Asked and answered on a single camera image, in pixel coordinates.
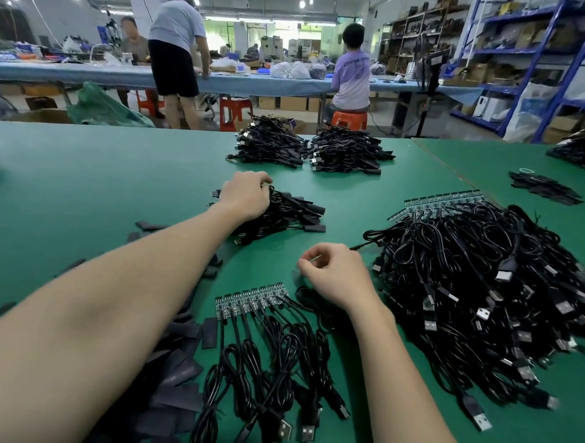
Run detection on person's right hand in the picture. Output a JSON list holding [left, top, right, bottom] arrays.
[[296, 240, 383, 320]]

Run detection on person's left hand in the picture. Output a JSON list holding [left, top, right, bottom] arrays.
[[210, 169, 277, 228]]

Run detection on heap of finished black cables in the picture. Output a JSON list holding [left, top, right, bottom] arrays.
[[211, 183, 330, 250]]

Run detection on bundle of black cables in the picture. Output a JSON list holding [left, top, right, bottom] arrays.
[[224, 113, 311, 173], [305, 122, 398, 179]]

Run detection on joined bunch of black cables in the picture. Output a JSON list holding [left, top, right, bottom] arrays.
[[171, 279, 355, 443]]

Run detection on large pile of black cables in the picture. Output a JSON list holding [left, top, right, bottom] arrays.
[[348, 188, 585, 439]]

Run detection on pile of black sleeve strips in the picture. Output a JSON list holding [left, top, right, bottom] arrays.
[[0, 215, 237, 443]]

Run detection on small bundle of cables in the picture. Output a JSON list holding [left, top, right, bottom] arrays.
[[508, 167, 585, 211]]

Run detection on huge heap of black cables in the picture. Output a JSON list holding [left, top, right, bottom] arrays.
[[545, 125, 585, 176]]

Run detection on person's right forearm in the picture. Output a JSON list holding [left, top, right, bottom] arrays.
[[350, 293, 462, 443]]

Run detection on person's left forearm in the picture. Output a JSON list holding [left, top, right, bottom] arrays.
[[0, 204, 258, 443]]

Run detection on orange plastic stool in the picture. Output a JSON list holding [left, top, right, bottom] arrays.
[[330, 109, 370, 134]]

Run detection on green plastic bag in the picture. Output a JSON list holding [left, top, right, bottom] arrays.
[[65, 79, 156, 132]]

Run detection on long blue work table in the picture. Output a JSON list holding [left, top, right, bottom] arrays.
[[0, 38, 483, 124]]

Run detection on open cardboard box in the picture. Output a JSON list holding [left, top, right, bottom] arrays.
[[3, 107, 73, 128]]

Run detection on black tripod stand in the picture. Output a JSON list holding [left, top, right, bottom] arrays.
[[390, 30, 452, 140]]

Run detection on dark storage shelf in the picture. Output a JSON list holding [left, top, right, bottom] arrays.
[[377, 0, 470, 77]]

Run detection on white plastic bag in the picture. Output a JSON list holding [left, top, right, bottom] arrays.
[[501, 80, 562, 145]]

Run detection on blue metal shelving rack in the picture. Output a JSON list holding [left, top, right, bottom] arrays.
[[442, 0, 585, 149]]

